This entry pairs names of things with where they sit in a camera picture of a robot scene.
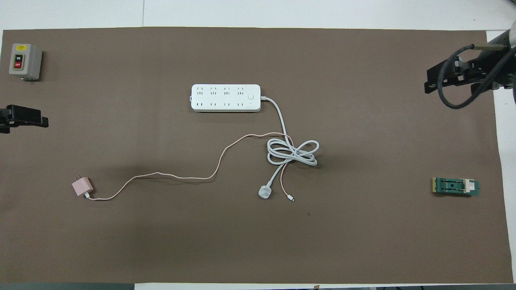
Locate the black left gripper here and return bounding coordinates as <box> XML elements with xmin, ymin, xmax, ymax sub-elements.
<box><xmin>7</xmin><ymin>106</ymin><xmax>49</xmax><ymax>128</ymax></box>

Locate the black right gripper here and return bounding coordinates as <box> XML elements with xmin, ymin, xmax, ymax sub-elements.
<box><xmin>424</xmin><ymin>52</ymin><xmax>496</xmax><ymax>94</ymax></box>

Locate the pink wall charger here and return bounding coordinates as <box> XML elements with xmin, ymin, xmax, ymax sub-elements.
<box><xmin>72</xmin><ymin>175</ymin><xmax>94</xmax><ymax>197</ymax></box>

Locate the pink charging cable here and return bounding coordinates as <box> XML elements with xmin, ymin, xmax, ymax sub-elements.
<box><xmin>85</xmin><ymin>133</ymin><xmax>295</xmax><ymax>202</ymax></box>

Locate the white power strip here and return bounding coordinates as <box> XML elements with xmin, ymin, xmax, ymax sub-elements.
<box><xmin>191</xmin><ymin>84</ymin><xmax>261</xmax><ymax>113</ymax></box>

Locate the brown table mat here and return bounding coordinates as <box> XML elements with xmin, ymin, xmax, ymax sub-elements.
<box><xmin>0</xmin><ymin>27</ymin><xmax>513</xmax><ymax>284</ymax></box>

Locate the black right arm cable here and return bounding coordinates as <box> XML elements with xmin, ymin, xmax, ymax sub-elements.
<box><xmin>437</xmin><ymin>43</ymin><xmax>509</xmax><ymax>110</ymax></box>

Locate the grey on-off switch box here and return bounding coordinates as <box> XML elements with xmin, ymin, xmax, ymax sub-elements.
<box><xmin>9</xmin><ymin>43</ymin><xmax>43</xmax><ymax>81</ymax></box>

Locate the white power strip cord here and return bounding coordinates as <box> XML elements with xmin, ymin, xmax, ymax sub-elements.
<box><xmin>258</xmin><ymin>96</ymin><xmax>320</xmax><ymax>199</ymax></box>

